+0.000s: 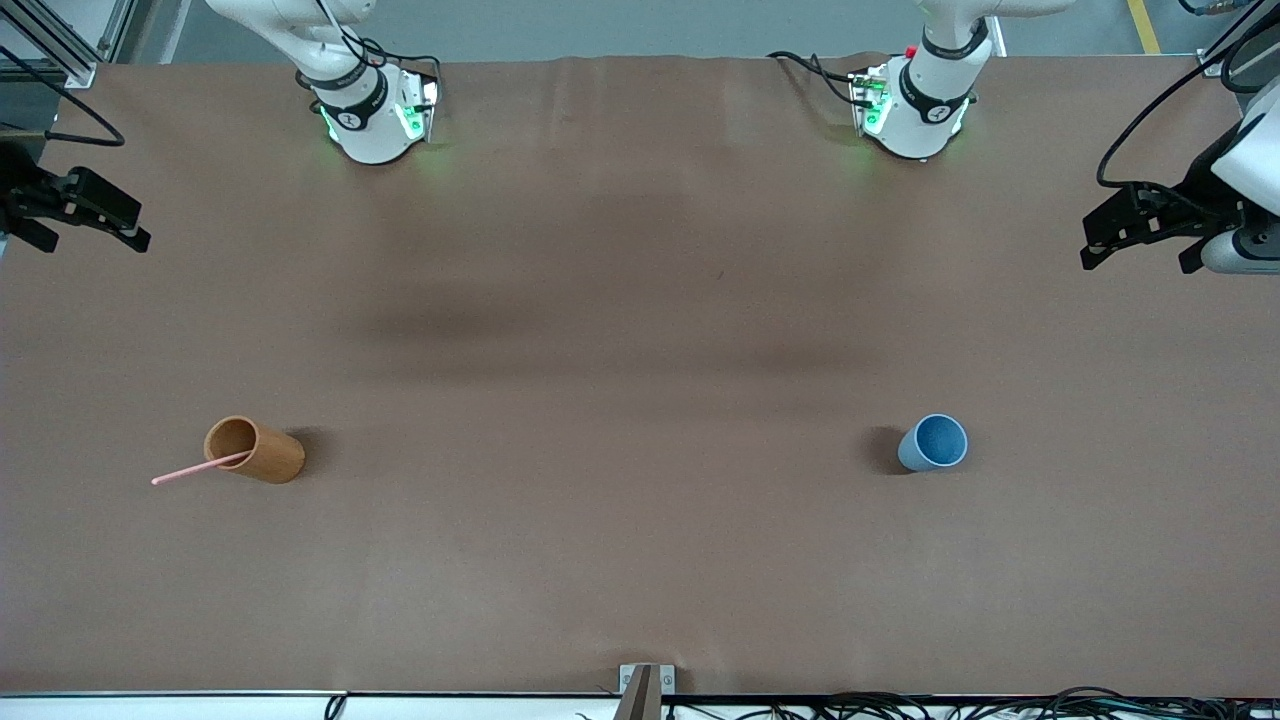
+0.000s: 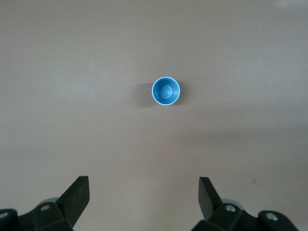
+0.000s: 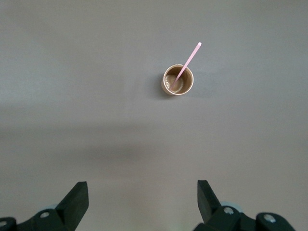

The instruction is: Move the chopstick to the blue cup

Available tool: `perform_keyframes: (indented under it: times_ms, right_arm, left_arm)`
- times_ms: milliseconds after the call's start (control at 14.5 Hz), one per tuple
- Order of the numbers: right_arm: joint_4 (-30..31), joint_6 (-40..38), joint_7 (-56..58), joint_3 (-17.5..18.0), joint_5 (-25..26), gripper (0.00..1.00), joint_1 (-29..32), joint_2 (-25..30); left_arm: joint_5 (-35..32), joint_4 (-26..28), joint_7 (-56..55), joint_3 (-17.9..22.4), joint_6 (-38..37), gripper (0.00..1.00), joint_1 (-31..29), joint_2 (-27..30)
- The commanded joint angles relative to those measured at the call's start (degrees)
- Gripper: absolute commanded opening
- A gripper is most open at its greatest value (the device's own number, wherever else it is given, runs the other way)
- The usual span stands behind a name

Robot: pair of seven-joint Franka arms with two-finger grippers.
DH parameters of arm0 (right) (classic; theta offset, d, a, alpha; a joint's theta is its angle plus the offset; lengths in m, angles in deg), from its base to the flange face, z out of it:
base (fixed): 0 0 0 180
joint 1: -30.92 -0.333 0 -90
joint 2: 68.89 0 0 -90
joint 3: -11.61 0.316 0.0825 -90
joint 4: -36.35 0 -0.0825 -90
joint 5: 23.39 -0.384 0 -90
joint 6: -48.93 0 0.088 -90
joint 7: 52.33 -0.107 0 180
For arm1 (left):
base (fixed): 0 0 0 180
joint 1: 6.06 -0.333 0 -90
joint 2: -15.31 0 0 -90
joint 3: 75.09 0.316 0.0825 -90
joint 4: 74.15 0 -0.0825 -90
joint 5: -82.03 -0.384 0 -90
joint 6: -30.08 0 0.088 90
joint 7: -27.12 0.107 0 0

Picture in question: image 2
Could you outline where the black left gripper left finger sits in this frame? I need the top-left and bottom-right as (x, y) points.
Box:
(0, 176), (91, 231)

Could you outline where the brown table cover sheet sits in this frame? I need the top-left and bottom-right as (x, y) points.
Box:
(0, 0), (308, 231)

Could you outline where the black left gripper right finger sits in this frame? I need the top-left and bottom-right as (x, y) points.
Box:
(198, 177), (300, 231)

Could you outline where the blue plastic cup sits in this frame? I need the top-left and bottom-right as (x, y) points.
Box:
(151, 76), (181, 106)

